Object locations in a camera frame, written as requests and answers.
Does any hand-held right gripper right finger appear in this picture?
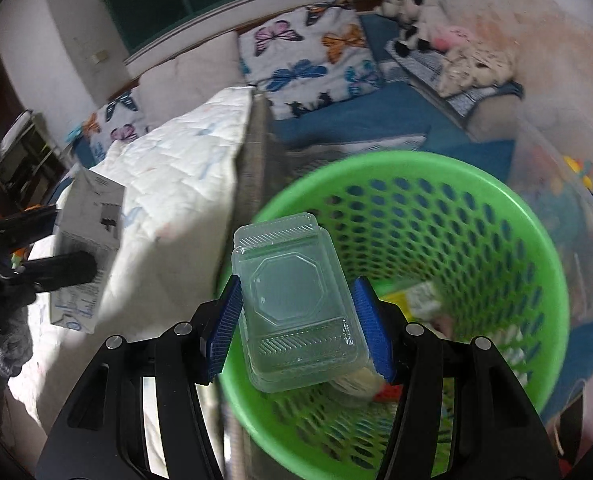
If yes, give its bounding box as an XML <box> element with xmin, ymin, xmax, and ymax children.
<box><xmin>352</xmin><ymin>276</ymin><xmax>562</xmax><ymax>480</ymax></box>

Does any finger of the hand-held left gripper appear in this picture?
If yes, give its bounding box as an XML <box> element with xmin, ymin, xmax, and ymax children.
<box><xmin>14</xmin><ymin>251</ymin><xmax>97</xmax><ymax>293</ymax></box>
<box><xmin>0</xmin><ymin>205</ymin><xmax>60</xmax><ymax>243</ymax></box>

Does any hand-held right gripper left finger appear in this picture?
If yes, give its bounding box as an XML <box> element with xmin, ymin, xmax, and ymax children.
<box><xmin>34</xmin><ymin>275</ymin><xmax>243</xmax><ymax>480</ymax></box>

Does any grey carton box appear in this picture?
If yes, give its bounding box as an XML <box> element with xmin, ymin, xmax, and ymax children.
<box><xmin>50</xmin><ymin>167</ymin><xmax>126</xmax><ymax>335</ymax></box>

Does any clear plastic clamshell container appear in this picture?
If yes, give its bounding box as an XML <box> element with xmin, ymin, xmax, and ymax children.
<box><xmin>231</xmin><ymin>212</ymin><xmax>369</xmax><ymax>393</ymax></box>

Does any green plastic basket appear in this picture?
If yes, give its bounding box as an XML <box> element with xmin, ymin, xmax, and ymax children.
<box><xmin>215</xmin><ymin>150</ymin><xmax>570</xmax><ymax>480</ymax></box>

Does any white yellow snack packet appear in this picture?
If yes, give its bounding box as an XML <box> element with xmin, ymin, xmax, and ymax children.
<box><xmin>399</xmin><ymin>282</ymin><xmax>449</xmax><ymax>323</ymax></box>

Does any metal shelf rack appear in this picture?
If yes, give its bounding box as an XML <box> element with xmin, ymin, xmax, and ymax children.
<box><xmin>0</xmin><ymin>110</ymin><xmax>70</xmax><ymax>201</ymax></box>

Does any small butterfly print pillow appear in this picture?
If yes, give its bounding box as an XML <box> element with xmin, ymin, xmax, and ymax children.
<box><xmin>84</xmin><ymin>87</ymin><xmax>150</xmax><ymax>156</ymax></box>

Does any white quilted blanket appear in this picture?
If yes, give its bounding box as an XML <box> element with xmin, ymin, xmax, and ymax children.
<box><xmin>6</xmin><ymin>87</ymin><xmax>257</xmax><ymax>480</ymax></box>

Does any white sofa cushion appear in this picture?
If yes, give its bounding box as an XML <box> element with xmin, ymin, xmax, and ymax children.
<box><xmin>139</xmin><ymin>30</ymin><xmax>250</xmax><ymax>128</ymax></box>

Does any blue sofa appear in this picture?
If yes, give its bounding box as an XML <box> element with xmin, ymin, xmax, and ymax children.
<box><xmin>271</xmin><ymin>12</ymin><xmax>524</xmax><ymax>181</ymax></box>

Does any clear plastic storage box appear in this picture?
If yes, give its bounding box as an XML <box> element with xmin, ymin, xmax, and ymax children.
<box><xmin>506</xmin><ymin>105</ymin><xmax>593</xmax><ymax>341</ymax></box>

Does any cow plush toy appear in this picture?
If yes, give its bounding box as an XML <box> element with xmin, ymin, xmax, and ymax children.
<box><xmin>386</xmin><ymin>50</ymin><xmax>524</xmax><ymax>118</ymax></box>

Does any beige spotted cloth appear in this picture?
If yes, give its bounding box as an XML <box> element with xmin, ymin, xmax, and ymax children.
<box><xmin>436</xmin><ymin>42</ymin><xmax>517</xmax><ymax>98</ymax></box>

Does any large butterfly print pillow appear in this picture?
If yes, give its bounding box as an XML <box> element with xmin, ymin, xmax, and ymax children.
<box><xmin>239</xmin><ymin>0</ymin><xmax>382</xmax><ymax>121</ymax></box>

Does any pink plush toy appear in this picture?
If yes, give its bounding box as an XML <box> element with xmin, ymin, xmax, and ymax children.
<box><xmin>433</xmin><ymin>25</ymin><xmax>472</xmax><ymax>53</ymax></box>

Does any black and white cow plush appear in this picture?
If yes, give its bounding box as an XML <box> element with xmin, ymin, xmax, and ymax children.
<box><xmin>381</xmin><ymin>0</ymin><xmax>444</xmax><ymax>58</ymax></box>

